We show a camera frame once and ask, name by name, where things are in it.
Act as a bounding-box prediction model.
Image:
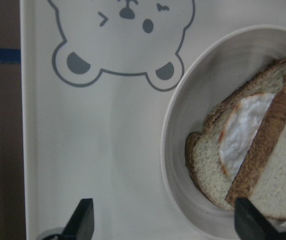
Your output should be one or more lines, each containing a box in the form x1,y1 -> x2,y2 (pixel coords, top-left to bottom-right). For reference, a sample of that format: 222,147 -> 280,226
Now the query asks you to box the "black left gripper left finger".
62,198 -> 95,240

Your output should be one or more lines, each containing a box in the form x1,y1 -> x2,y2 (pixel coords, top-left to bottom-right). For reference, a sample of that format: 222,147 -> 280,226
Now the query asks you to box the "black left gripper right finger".
234,198 -> 283,240

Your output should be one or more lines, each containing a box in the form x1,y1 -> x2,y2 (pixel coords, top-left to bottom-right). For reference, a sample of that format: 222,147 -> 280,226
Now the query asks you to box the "bread slice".
225,75 -> 286,221
185,58 -> 286,211

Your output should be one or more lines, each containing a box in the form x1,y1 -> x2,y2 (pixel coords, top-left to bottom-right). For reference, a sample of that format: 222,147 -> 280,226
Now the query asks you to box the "white plate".
161,25 -> 286,240

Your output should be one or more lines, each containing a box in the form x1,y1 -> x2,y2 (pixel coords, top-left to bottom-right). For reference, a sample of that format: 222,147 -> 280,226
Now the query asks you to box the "bread slice under egg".
185,58 -> 286,211

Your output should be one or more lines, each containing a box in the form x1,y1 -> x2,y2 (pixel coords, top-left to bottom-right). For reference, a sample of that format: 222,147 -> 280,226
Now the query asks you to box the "fried egg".
218,93 -> 275,180

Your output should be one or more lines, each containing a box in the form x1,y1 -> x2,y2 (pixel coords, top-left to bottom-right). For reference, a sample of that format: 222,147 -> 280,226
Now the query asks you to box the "cream bear tray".
20,0 -> 286,240

